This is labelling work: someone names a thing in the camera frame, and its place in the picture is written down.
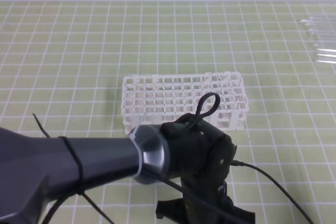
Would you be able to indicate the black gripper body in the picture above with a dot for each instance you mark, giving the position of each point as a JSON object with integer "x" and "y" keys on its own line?
{"x": 201, "y": 202}

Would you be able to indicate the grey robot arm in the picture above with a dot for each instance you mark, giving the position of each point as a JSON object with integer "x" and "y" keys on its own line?
{"x": 35, "y": 171}

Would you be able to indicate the white plastic test tube rack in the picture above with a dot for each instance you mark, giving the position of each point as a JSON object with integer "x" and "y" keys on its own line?
{"x": 161, "y": 98}

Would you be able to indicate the clear glass test tube pile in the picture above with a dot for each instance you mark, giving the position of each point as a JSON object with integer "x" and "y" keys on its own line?
{"x": 321, "y": 30}

